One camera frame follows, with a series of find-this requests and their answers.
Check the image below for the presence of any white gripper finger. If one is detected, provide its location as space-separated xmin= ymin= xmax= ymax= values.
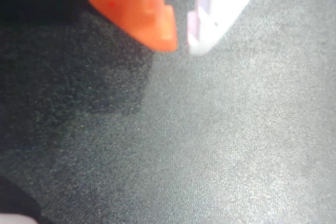
xmin=186 ymin=0 xmax=274 ymax=56

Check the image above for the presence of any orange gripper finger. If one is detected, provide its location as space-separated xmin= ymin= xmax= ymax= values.
xmin=72 ymin=0 xmax=180 ymax=52

